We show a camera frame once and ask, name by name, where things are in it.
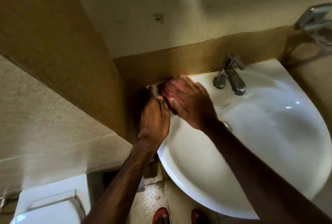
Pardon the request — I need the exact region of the chrome basin faucet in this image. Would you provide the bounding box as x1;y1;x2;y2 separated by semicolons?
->
212;53;247;96

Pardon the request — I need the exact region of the red checked cloth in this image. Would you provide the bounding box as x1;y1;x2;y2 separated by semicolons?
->
158;80;188;105

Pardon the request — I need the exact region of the white toilet paper roll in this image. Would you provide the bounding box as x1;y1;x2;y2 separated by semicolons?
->
137;176;146;193

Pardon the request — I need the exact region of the person's left hand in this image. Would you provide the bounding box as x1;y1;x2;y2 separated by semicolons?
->
137;86;171;152

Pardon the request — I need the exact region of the person's left forearm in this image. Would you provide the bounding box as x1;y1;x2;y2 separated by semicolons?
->
82;143;161;224

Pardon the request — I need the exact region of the person's right red flip-flop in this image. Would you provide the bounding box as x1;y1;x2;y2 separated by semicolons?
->
191;208;211;224

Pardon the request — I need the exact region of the person's right forearm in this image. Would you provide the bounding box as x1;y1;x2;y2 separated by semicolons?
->
205;121;332;224

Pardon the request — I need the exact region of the person's right hand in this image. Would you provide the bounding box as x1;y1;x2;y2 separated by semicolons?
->
157;75;220;131

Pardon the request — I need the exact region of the person's left red flip-flop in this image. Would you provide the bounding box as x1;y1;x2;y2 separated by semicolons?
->
152;207;171;224

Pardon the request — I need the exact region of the chrome wall soap holder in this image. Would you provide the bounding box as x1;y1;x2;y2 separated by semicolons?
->
294;3;332;51

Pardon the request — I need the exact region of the white wash basin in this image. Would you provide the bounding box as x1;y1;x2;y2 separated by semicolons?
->
146;59;332;220

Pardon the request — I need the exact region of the person's red flip-flop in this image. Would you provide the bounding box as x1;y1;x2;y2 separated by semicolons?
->
191;208;211;224
152;207;171;224

